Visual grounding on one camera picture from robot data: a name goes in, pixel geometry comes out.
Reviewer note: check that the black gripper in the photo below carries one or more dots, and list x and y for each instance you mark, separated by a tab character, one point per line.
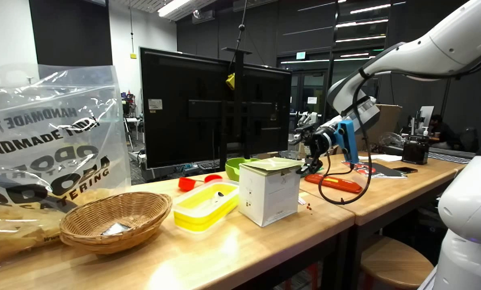
322	144

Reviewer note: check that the white cardboard box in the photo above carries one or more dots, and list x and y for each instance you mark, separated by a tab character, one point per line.
270	194

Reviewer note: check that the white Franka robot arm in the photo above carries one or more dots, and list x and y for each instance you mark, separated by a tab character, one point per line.
444	49

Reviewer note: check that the brown cardboard box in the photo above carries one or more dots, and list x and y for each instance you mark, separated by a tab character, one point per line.
389	123

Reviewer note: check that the flat red case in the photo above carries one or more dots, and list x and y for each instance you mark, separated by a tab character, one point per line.
334	184

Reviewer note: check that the small loose screws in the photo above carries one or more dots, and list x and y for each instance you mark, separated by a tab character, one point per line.
309	207

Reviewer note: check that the red and black magazine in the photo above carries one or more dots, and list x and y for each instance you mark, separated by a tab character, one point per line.
386	171

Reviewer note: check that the white paper sheet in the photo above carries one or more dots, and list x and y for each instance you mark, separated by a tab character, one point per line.
386	158

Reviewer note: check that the green plastic bowl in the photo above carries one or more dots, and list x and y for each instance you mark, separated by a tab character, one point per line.
233	169

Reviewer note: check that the black monitor stand pole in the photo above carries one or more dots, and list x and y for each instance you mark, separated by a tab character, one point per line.
238	107

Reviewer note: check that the black smartphone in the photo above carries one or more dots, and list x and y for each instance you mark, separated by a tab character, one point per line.
406	169

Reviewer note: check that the yellow plastic tray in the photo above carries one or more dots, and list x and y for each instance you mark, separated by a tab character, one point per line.
205	211

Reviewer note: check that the yellow triangular tag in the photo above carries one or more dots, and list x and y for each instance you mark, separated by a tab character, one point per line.
231	81

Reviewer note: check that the round wooden stool red legs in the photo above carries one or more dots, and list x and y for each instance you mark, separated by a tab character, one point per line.
394	263

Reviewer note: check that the person in dark clothes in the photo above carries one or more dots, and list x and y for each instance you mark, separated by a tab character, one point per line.
443	131

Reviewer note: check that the large black monitor screen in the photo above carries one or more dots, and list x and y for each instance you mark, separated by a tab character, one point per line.
186	107

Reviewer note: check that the woven wicker basket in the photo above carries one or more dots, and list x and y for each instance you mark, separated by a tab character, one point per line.
113	211

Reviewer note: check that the small white wrapped packet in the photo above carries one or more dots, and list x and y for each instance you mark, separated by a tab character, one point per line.
117	229

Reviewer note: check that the long ceiling lamp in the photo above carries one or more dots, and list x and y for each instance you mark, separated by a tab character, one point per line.
171	7

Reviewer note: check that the printed clear plastic bag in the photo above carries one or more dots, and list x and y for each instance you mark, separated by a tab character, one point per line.
47	139

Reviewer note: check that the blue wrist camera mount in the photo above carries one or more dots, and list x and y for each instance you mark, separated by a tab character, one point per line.
347	140

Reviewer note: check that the black camera device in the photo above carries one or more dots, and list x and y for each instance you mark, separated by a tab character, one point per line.
415	150

